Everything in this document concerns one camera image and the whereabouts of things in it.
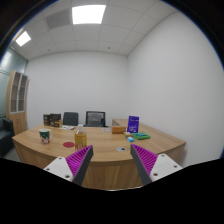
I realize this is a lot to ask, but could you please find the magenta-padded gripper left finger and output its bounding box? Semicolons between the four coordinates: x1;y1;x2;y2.
43;144;94;187

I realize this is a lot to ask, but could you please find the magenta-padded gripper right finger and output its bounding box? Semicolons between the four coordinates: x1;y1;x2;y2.
130;144;184;186

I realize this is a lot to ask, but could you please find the yellow-labelled drink bottle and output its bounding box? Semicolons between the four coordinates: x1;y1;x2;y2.
74;124;88;153

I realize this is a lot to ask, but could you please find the flat round red coaster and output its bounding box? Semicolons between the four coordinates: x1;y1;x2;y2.
62;141;76;149

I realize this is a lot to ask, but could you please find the green flat box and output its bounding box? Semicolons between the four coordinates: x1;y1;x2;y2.
131;132;151;141

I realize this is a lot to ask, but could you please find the green and white mug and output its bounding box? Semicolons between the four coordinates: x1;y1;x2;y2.
38;128;54;145

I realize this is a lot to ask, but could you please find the printed paper leaflet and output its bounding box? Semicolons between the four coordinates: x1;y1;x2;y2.
59;125;77;131

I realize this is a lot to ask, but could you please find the large dark printed box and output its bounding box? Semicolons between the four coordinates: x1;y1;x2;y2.
49;113;63;129

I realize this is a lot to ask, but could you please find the black padded office chair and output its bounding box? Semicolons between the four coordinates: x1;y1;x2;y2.
62;111;80;127

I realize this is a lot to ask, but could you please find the purple standing sign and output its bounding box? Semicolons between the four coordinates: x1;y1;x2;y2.
126;115;140;134

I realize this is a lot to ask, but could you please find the small dark printed box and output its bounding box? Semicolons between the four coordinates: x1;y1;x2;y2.
42;114;52;127

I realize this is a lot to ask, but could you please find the brown wooden box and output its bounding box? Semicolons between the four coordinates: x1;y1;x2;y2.
111;125;127;135

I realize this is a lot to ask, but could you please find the black mesh office chair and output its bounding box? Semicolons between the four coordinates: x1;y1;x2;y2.
84;110;107;128

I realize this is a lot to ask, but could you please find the black sofa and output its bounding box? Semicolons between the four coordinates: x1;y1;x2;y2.
0;117;15;157

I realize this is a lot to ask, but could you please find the wooden shelf cabinet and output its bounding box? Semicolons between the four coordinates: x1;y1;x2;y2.
5;70;30;136

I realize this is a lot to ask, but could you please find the small ceiling light panel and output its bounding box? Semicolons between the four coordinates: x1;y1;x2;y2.
15;30;32;47

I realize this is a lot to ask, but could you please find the ceiling air vent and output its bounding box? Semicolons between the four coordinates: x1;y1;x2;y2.
45;8;72;30

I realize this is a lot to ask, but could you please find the large ceiling light panel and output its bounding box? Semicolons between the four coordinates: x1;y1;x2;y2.
71;4;107;25

